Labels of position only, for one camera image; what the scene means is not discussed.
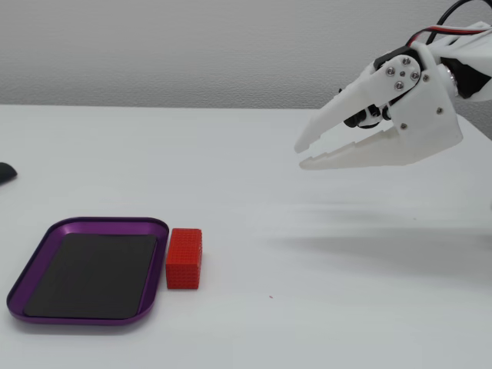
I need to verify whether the black rounded object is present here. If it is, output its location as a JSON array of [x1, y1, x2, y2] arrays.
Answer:
[[0, 161, 18, 187]]

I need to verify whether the purple metal tray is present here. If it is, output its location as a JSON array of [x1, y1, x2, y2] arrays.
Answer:
[[6, 217, 171, 327]]

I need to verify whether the black cable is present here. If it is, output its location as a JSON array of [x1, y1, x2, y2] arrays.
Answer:
[[433, 0, 492, 42]]

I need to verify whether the red white servo wire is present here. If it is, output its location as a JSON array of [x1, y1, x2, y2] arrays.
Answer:
[[405, 25, 492, 48]]

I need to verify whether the black tray mat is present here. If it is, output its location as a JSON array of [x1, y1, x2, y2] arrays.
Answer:
[[23, 233, 158, 321]]

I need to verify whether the white gripper with motor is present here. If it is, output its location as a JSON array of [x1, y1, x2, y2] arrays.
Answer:
[[294, 41, 464, 171]]

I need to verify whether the red studded block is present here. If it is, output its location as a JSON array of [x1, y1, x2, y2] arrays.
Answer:
[[165, 228, 204, 291]]

